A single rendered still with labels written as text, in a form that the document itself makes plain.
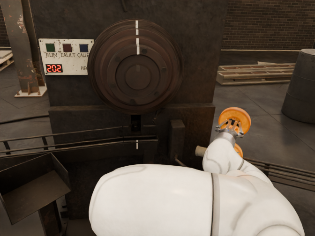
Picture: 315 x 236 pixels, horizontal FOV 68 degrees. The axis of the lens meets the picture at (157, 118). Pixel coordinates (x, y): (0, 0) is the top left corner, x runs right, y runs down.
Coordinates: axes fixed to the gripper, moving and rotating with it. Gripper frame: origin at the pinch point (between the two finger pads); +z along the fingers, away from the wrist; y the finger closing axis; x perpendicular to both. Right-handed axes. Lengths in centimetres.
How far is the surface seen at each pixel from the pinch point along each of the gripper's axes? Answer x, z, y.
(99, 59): 28, -25, -61
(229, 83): -105, 327, -55
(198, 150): -23.0, -3.2, -15.4
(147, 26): 41, -10, -44
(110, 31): 40, -19, -57
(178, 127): -11.7, -2.6, -28.6
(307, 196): -96, 73, 63
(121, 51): 33, -24, -49
